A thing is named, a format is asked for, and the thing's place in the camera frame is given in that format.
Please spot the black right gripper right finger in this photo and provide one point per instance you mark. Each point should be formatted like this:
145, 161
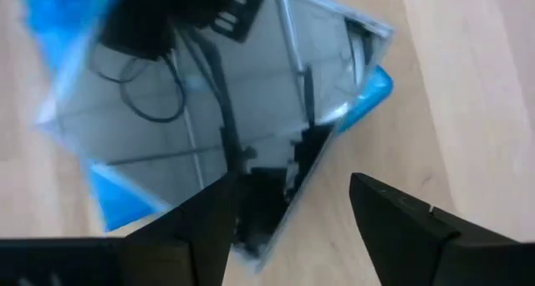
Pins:
409, 244

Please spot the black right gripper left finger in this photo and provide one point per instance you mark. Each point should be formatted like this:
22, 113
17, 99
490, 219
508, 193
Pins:
188, 244

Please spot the blue jewel case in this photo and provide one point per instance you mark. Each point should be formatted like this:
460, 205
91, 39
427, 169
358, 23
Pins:
121, 202

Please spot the clear jewel case black tray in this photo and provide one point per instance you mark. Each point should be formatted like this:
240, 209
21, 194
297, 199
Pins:
259, 89

